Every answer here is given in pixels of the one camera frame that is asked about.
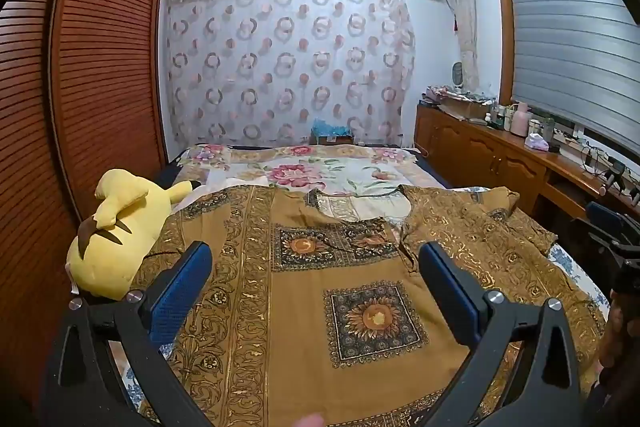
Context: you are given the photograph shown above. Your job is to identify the pink bottle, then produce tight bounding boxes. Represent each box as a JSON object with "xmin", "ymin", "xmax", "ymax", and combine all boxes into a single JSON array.
[{"xmin": 511, "ymin": 102, "xmax": 531, "ymax": 138}]

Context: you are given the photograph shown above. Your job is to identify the yellow plush toy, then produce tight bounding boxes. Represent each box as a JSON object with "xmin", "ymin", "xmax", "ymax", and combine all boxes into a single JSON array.
[{"xmin": 66, "ymin": 168, "xmax": 202, "ymax": 302}]

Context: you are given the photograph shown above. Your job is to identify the black cables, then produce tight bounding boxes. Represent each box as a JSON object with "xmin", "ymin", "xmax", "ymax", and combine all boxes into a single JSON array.
[{"xmin": 580, "ymin": 144, "xmax": 608, "ymax": 170}]

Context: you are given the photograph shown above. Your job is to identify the blue floral bedsheet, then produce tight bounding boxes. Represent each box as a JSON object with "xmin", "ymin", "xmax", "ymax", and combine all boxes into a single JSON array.
[{"xmin": 107, "ymin": 184, "xmax": 611, "ymax": 427}]

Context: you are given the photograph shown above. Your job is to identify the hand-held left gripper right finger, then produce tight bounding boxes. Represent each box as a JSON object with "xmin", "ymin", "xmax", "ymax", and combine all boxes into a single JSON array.
[{"xmin": 417, "ymin": 241, "xmax": 596, "ymax": 427}]

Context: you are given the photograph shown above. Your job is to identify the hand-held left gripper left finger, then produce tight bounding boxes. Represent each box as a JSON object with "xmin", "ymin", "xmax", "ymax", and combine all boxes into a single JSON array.
[{"xmin": 42, "ymin": 241, "xmax": 216, "ymax": 427}]

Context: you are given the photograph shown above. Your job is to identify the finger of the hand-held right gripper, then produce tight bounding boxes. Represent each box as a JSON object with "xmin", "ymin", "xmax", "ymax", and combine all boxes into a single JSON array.
[
  {"xmin": 586, "ymin": 201, "xmax": 640, "ymax": 238},
  {"xmin": 590, "ymin": 232, "xmax": 640, "ymax": 259}
]

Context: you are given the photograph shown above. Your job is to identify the blue cloth on box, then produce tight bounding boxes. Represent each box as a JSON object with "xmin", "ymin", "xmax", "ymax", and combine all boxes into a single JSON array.
[{"xmin": 310, "ymin": 118, "xmax": 356, "ymax": 146}]

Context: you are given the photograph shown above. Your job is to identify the wooden cabinet desk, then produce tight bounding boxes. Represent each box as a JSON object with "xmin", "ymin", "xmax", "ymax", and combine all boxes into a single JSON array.
[{"xmin": 414, "ymin": 102, "xmax": 640, "ymax": 228}]

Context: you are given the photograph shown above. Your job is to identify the grey window blind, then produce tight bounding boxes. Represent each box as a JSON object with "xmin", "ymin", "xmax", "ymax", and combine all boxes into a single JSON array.
[{"xmin": 502, "ymin": 0, "xmax": 640, "ymax": 158}]

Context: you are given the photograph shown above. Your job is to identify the floral quilt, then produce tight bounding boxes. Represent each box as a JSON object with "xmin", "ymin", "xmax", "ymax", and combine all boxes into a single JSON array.
[{"xmin": 175, "ymin": 144, "xmax": 451, "ymax": 212}]

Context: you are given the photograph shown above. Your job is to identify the flat brown cardboard box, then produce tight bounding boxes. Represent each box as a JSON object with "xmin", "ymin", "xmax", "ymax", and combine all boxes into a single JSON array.
[{"xmin": 440, "ymin": 99, "xmax": 493, "ymax": 120}]

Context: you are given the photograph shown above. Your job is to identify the sheer circle-patterned curtain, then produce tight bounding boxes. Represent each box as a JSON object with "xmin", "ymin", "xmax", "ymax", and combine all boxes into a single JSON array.
[{"xmin": 162, "ymin": 0, "xmax": 418, "ymax": 148}]

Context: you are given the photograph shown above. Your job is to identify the brown patterned shirt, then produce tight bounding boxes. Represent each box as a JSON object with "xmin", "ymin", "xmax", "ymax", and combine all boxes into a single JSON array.
[{"xmin": 127, "ymin": 184, "xmax": 608, "ymax": 427}]

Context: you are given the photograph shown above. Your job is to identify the tied pale side curtain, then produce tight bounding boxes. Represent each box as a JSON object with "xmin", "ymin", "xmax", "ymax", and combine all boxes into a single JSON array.
[{"xmin": 442, "ymin": 0, "xmax": 483, "ymax": 92}]

